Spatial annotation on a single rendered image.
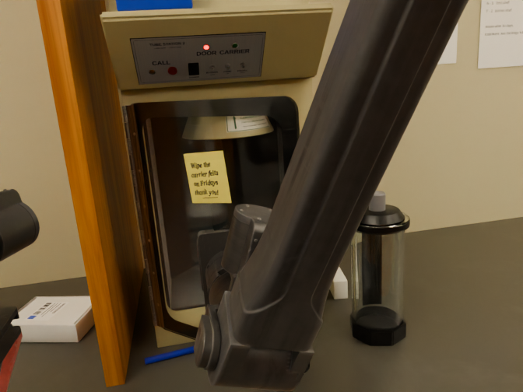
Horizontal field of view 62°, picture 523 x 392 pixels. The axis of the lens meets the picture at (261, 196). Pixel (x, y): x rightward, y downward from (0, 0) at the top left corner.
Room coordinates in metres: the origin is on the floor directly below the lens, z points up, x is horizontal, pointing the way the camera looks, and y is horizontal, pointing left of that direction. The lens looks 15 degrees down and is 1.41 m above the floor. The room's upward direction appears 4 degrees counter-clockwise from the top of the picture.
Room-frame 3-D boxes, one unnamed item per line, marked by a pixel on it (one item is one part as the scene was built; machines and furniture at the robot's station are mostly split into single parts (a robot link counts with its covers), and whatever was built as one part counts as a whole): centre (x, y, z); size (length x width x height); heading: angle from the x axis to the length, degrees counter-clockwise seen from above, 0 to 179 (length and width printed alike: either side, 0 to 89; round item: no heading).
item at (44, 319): (0.83, 0.45, 0.96); 0.16 x 0.12 x 0.04; 83
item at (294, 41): (0.70, 0.05, 1.46); 0.32 x 0.11 x 0.10; 100
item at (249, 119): (0.63, 0.08, 1.19); 0.30 x 0.01 x 0.40; 56
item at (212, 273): (0.45, 0.04, 1.20); 0.07 x 0.07 x 0.10; 10
